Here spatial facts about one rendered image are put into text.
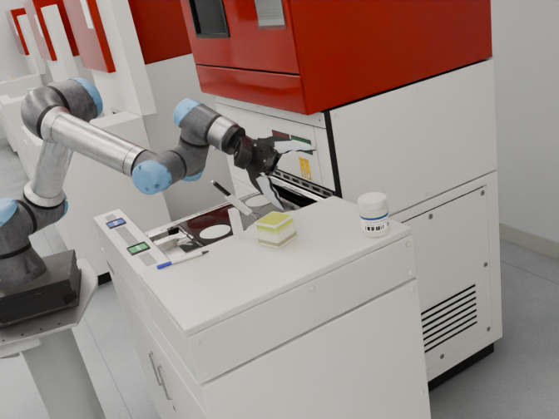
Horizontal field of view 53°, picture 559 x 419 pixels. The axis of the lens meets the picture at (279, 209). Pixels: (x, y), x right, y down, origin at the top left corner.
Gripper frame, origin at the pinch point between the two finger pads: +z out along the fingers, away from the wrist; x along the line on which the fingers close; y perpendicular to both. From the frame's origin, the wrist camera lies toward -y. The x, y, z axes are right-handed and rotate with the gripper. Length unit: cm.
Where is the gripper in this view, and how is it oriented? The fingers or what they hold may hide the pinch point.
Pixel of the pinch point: (299, 180)
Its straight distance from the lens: 122.3
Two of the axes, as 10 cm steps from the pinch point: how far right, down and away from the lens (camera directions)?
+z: 8.1, 5.0, -3.1
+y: 3.7, -0.4, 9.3
